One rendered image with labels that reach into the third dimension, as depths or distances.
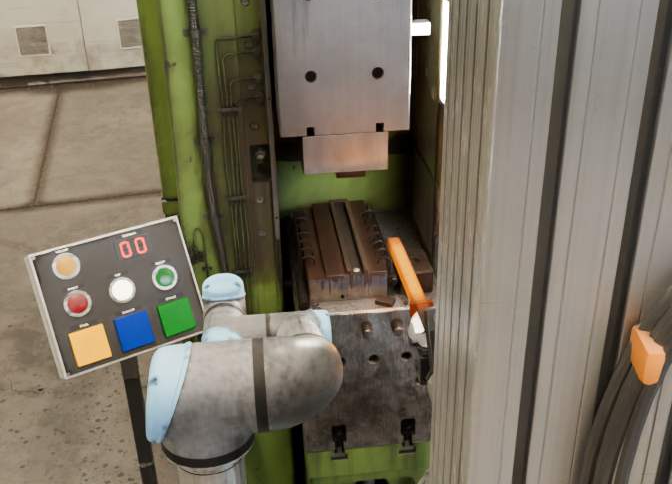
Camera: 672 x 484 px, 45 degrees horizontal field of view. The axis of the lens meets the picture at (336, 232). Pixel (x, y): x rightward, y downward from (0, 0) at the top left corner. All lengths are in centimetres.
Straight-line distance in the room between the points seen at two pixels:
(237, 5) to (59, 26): 529
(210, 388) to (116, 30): 629
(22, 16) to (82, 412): 445
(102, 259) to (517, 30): 155
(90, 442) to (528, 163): 285
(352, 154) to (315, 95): 17
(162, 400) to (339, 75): 104
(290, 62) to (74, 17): 540
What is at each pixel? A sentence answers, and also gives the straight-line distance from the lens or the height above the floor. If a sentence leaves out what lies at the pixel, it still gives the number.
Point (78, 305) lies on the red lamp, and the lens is 187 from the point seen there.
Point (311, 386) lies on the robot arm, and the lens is 100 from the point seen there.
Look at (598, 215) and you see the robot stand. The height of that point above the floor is 184.
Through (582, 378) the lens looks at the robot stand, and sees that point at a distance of 51.
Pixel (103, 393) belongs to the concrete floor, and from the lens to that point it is 341.
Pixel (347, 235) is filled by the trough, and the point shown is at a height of 99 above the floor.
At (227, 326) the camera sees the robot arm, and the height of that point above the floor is 127.
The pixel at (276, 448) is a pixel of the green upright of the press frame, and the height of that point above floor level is 31.
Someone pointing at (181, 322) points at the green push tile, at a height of 100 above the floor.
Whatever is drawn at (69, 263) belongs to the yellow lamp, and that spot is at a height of 117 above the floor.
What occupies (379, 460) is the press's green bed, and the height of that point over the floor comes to 41.
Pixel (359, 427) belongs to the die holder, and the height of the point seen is 54.
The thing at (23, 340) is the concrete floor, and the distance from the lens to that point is 383.
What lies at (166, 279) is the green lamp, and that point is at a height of 109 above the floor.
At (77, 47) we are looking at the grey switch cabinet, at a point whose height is 30.
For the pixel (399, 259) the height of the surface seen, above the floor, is 113.
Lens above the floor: 204
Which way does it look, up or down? 28 degrees down
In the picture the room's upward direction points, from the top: 1 degrees counter-clockwise
